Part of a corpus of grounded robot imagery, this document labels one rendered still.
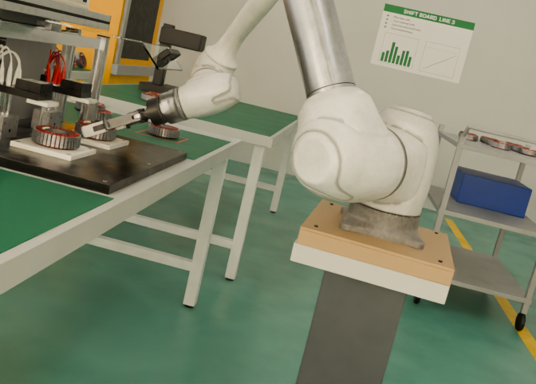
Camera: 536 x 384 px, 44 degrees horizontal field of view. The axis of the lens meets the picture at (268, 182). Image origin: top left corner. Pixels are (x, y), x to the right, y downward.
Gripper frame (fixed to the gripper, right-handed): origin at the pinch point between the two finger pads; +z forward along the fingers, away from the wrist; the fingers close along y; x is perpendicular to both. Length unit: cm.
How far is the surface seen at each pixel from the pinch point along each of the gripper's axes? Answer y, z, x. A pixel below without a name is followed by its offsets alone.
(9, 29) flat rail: 35.9, -2.9, -24.4
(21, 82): 27.4, 2.9, -14.3
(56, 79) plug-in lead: 2.9, 5.4, -15.9
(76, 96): 3.5, 1.1, -10.0
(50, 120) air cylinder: 2.9, 10.6, -6.0
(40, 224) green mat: 74, -16, 15
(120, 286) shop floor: -93, 50, 64
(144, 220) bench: -137, 47, 44
